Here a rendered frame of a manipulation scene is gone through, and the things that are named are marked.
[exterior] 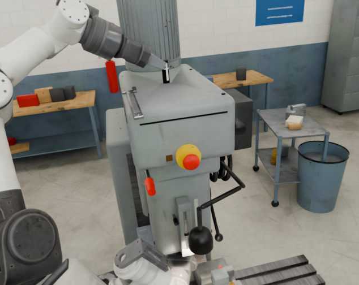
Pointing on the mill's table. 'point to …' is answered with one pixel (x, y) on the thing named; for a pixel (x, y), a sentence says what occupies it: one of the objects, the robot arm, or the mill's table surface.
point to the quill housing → (165, 246)
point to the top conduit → (240, 128)
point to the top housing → (177, 116)
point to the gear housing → (162, 172)
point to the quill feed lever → (216, 226)
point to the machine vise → (205, 276)
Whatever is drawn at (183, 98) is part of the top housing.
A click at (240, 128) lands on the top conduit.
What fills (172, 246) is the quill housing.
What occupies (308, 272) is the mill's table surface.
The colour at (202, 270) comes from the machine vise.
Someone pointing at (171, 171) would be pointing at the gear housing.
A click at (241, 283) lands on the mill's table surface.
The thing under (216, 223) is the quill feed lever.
